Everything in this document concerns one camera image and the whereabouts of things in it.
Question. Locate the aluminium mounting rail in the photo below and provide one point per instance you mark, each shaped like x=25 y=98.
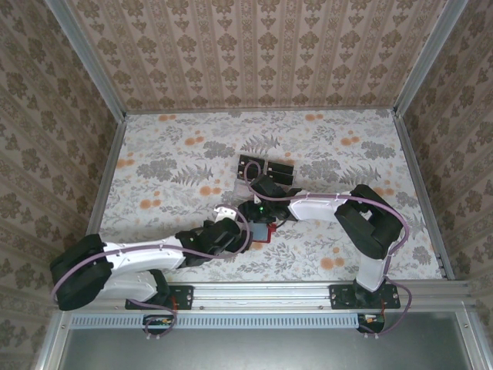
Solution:
x=262 y=294

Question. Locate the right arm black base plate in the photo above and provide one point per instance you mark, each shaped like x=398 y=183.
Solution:
x=339 y=297

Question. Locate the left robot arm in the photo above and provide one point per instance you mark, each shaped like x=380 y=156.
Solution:
x=146 y=256

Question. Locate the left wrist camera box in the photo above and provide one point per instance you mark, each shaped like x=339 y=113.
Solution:
x=225 y=214

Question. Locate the red card holder wallet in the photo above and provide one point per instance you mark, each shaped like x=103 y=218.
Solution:
x=260 y=232

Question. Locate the aluminium table edge rail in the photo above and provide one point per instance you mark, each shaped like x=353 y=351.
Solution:
x=262 y=109
x=109 y=169
x=412 y=169

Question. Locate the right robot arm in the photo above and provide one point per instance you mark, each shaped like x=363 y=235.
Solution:
x=316 y=208

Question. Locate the aluminium frame post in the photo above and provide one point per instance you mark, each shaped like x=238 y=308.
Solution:
x=86 y=61
x=427 y=58

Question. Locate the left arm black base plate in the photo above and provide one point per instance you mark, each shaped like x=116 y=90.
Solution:
x=185 y=297

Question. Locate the black credit card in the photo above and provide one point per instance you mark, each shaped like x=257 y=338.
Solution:
x=283 y=178
x=281 y=167
x=243 y=159
x=240 y=174

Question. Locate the grey metal panel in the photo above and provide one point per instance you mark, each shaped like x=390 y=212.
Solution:
x=262 y=350

